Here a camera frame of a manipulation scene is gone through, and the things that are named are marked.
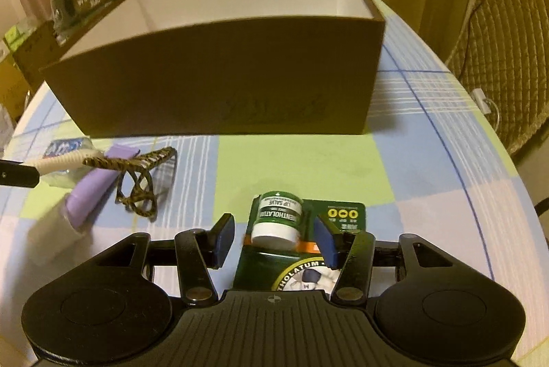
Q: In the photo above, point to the brown cardboard box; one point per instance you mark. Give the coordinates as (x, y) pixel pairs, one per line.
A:
(214, 79)

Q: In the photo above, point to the green lip balm package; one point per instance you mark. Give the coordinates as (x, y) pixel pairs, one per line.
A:
(276, 217)

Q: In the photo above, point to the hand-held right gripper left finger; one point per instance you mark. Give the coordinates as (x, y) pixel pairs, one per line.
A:
(225, 240)

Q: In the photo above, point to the blue floss pick box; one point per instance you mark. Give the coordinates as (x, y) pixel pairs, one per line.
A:
(64, 148)

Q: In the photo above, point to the dark green food package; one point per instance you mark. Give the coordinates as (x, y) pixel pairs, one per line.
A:
(81, 2)

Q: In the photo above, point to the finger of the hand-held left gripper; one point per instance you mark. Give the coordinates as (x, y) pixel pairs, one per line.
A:
(15, 176)

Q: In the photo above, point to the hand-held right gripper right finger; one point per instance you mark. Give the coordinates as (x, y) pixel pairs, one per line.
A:
(326, 242)

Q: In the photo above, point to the quilted chair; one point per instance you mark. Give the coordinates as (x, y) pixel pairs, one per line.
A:
(506, 62)

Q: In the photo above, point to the checked cloth desktop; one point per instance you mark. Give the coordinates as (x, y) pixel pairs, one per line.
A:
(407, 178)

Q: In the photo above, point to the purple slim box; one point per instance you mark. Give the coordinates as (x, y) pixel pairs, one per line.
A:
(92, 191)

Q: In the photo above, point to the large cardboard box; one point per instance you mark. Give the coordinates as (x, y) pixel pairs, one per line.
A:
(25, 62)

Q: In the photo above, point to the black metal frame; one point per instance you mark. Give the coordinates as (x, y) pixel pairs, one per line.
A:
(542, 217)

